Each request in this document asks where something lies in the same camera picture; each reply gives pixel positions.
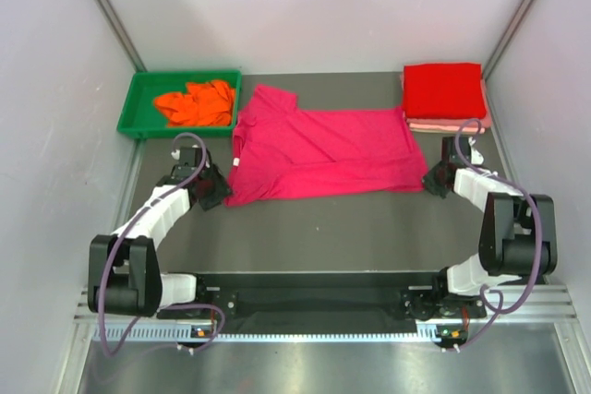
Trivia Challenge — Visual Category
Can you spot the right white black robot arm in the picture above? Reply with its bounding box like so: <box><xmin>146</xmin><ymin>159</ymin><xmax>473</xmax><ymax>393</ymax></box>
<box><xmin>423</xmin><ymin>135</ymin><xmax>558</xmax><ymax>316</ymax></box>

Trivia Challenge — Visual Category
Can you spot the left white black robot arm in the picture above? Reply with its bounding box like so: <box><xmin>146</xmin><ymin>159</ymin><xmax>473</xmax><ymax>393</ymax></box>
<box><xmin>87</xmin><ymin>147</ymin><xmax>232</xmax><ymax>317</ymax></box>

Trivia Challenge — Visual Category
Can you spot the slotted grey cable duct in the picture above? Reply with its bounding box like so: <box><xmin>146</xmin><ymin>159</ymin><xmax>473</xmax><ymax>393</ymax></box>
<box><xmin>91</xmin><ymin>322</ymin><xmax>467</xmax><ymax>343</ymax></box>

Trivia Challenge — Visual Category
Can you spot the folded red t-shirt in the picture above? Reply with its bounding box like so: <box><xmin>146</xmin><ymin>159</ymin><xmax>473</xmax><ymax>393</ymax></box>
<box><xmin>402</xmin><ymin>63</ymin><xmax>487</xmax><ymax>120</ymax></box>

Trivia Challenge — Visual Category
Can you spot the folded pink t-shirt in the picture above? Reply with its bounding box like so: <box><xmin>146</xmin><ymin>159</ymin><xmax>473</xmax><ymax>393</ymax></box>
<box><xmin>402</xmin><ymin>78</ymin><xmax>492</xmax><ymax>130</ymax></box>

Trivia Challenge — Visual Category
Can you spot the folded peach t-shirt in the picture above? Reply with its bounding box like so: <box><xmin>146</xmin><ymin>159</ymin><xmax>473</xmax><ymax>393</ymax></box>
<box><xmin>407</xmin><ymin>119</ymin><xmax>491</xmax><ymax>135</ymax></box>

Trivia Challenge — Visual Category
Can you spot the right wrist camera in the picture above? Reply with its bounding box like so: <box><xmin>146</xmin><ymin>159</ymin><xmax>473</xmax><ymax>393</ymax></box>
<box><xmin>466</xmin><ymin>137</ymin><xmax>485</xmax><ymax>166</ymax></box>

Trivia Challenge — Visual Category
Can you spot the magenta pink t-shirt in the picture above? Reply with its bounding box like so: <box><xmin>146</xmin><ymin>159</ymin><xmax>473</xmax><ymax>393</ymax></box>
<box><xmin>225</xmin><ymin>85</ymin><xmax>428</xmax><ymax>207</ymax></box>

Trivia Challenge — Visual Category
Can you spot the aluminium frame rail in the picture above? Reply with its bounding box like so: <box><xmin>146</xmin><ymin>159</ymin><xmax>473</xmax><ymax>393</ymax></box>
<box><xmin>486</xmin><ymin>285</ymin><xmax>577</xmax><ymax>323</ymax></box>

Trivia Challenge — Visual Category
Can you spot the orange t-shirt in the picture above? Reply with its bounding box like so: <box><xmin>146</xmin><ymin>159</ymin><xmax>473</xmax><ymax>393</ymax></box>
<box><xmin>153</xmin><ymin>79</ymin><xmax>236</xmax><ymax>127</ymax></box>

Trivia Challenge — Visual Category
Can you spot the green plastic bin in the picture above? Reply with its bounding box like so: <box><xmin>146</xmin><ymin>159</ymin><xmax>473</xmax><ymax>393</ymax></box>
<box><xmin>117</xmin><ymin>69</ymin><xmax>242</xmax><ymax>139</ymax></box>

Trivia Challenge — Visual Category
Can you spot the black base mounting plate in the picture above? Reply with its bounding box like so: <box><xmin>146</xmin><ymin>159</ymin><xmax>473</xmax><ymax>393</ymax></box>
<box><xmin>157</xmin><ymin>271</ymin><xmax>463</xmax><ymax>334</ymax></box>

